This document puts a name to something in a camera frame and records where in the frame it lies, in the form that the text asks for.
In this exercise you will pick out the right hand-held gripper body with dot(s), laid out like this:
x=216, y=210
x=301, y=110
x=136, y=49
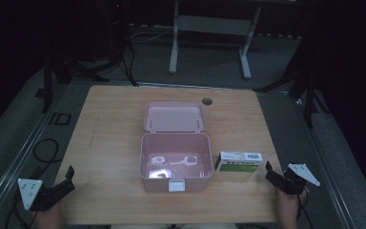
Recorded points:
x=294, y=183

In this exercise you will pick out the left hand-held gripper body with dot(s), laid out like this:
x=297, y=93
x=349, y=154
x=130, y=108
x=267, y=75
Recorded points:
x=29, y=191

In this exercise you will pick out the white and green medicine box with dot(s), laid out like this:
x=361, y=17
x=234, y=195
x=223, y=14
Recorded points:
x=239, y=160

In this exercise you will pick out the pink storage box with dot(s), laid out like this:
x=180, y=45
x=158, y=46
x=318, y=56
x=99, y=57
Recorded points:
x=174, y=148

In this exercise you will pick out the person's right hand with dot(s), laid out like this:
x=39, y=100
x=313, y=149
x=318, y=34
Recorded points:
x=287, y=205

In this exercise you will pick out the person's left hand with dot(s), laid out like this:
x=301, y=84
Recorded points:
x=50, y=219

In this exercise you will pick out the black tripod stand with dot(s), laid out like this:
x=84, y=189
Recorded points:
x=48, y=82
x=308, y=95

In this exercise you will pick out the dark equipment stand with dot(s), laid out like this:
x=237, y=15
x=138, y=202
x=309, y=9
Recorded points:
x=117, y=28

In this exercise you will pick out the metal floor rail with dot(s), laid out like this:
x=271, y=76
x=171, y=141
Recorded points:
x=322, y=162
x=16, y=162

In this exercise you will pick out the white metal desk frame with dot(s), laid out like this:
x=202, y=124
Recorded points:
x=214, y=25

